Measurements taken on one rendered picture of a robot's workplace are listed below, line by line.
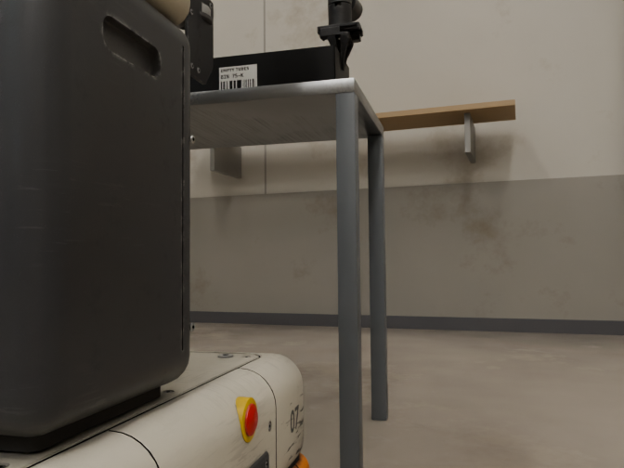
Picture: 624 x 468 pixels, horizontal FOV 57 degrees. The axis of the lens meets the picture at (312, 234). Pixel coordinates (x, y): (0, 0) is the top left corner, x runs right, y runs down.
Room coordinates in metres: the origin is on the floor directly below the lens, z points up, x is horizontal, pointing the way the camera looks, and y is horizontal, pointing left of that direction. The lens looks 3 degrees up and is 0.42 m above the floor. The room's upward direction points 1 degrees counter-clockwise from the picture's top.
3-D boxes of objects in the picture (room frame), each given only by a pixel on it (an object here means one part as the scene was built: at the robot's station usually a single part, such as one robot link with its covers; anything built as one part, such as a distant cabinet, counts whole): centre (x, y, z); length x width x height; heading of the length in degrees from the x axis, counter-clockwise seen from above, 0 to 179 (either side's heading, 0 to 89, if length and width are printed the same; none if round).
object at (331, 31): (1.37, -0.07, 0.93); 0.07 x 0.07 x 0.09; 76
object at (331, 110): (1.46, 0.19, 0.40); 0.70 x 0.45 x 0.80; 75
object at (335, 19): (1.36, -0.07, 1.00); 0.10 x 0.07 x 0.07; 76
